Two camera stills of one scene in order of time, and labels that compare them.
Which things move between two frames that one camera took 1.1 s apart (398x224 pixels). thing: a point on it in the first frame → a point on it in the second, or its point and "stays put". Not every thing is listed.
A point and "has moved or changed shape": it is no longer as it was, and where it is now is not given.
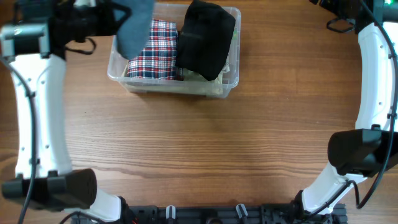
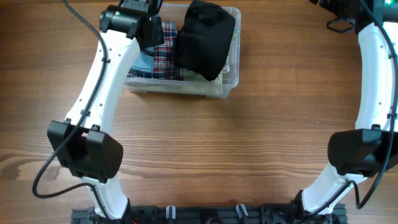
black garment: (204, 40) stays put
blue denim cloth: (133, 33) has moved or changed shape
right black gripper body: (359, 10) stays put
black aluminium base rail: (247, 214) stays put
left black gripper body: (81, 22) → (158, 37)
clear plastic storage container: (191, 50) stays put
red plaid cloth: (158, 60) stays put
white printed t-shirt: (233, 45) → (224, 70)
